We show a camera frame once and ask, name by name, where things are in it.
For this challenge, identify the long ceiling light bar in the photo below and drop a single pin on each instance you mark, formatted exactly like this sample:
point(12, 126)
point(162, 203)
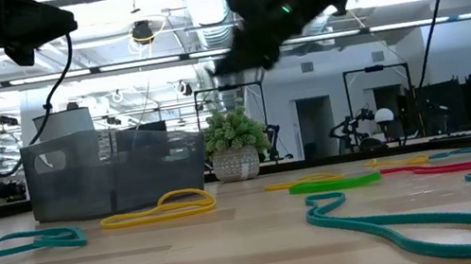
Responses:
point(133, 64)

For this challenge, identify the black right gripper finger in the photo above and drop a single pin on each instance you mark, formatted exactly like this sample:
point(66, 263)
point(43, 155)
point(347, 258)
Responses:
point(250, 50)
point(273, 62)

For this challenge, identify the yellow rubber band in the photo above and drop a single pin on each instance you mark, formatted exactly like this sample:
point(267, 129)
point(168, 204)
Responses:
point(399, 162)
point(301, 182)
point(158, 215)

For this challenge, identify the long red rubber band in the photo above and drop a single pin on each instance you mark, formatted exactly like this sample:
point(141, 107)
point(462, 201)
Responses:
point(462, 166)

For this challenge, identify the large teal rubber band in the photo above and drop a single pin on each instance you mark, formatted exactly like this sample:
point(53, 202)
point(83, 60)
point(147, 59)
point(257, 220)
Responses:
point(375, 222)

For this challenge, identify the white globe lamp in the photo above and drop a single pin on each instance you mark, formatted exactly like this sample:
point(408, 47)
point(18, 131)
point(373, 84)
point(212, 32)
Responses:
point(383, 115)

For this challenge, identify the black background robot arm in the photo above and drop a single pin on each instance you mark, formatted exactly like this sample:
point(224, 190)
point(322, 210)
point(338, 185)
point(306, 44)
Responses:
point(274, 137)
point(350, 127)

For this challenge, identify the silver ventilation duct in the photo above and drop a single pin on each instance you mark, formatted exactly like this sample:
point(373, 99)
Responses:
point(208, 12)

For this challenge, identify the green rubber band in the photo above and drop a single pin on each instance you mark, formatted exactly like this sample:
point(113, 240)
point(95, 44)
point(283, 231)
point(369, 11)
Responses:
point(335, 184)

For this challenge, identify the black overhead camera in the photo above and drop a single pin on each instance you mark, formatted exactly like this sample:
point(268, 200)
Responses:
point(142, 31)

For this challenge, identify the grey translucent plastic bin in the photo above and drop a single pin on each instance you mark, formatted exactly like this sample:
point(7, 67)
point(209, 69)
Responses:
point(128, 178)

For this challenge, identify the artificial plant in speckled pot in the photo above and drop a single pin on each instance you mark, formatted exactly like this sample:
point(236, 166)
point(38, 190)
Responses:
point(233, 147)

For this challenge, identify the white cylinder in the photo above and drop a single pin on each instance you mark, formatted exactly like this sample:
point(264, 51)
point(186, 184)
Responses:
point(64, 123)

